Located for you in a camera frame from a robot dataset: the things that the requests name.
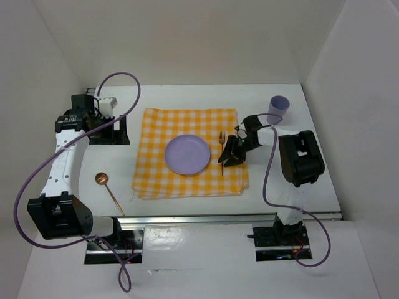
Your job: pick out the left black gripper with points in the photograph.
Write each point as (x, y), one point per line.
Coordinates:
(114, 137)

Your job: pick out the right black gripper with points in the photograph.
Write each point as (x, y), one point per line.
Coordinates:
(237, 158)

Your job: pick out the copper fork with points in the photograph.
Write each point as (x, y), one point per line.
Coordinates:
(222, 140)

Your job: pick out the lilac plastic plate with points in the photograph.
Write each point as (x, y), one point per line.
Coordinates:
(187, 154)

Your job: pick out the yellow white checkered cloth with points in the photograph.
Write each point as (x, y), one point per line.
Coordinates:
(153, 179)

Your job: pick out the lilac plastic cup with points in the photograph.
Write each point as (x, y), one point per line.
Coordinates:
(277, 109)

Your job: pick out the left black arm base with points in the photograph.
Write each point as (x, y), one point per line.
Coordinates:
(127, 243)

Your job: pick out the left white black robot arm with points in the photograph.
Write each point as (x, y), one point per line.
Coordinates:
(58, 212)

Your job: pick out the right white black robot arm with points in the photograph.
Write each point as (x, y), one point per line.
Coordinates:
(300, 158)

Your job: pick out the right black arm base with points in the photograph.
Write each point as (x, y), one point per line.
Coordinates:
(281, 242)

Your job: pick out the copper spoon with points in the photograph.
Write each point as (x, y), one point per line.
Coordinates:
(102, 178)

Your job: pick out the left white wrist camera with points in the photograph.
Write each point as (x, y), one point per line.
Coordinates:
(106, 105)

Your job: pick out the aluminium front rail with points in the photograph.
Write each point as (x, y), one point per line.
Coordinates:
(141, 221)

